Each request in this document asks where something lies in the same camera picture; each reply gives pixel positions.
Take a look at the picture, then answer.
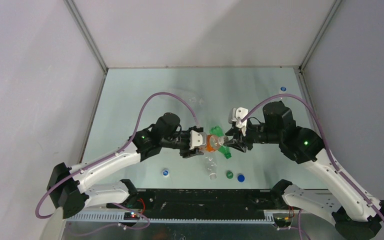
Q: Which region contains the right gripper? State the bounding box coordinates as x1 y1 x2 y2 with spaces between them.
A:
223 119 282 152

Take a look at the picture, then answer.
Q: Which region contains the orange label bottle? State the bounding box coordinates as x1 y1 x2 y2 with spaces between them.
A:
199 134 229 154

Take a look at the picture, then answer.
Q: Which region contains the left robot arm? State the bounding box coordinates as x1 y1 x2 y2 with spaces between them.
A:
46 112 207 219

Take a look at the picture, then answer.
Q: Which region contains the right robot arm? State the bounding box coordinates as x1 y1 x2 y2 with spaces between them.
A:
226 101 384 240

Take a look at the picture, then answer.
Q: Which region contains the green plastic bottle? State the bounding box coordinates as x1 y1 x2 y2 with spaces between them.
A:
209 125 232 159

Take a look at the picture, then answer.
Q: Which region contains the green bottle cap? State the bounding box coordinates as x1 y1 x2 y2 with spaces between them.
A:
225 170 234 179

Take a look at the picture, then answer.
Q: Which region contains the blue bottle cap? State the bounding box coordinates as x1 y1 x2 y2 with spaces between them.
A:
237 174 245 183

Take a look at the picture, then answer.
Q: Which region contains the blue white cap left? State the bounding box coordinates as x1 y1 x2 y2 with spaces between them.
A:
161 168 170 178

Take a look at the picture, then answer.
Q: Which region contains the left circuit board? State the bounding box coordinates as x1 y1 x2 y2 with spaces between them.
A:
123 212 141 221

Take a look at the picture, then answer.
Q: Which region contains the circuit board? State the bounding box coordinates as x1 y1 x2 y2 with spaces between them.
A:
123 212 141 221
273 216 294 229

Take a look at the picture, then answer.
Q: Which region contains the right circuit board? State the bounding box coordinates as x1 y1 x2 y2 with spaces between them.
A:
273 216 294 229

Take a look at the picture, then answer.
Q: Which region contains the clear bottle white ring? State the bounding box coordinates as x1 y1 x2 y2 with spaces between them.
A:
203 153 219 180

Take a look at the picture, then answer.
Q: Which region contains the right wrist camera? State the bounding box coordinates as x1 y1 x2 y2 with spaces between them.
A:
228 107 249 137

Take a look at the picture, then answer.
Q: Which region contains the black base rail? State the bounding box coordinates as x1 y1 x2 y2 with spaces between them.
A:
122 188 290 220

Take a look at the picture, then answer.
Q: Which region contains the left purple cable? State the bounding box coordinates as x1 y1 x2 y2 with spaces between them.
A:
34 92 201 220

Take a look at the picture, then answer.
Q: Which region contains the purple cable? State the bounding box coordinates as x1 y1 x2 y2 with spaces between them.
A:
34 92 201 220
241 93 384 240

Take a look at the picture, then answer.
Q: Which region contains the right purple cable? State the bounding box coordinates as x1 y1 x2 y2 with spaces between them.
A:
241 93 384 240

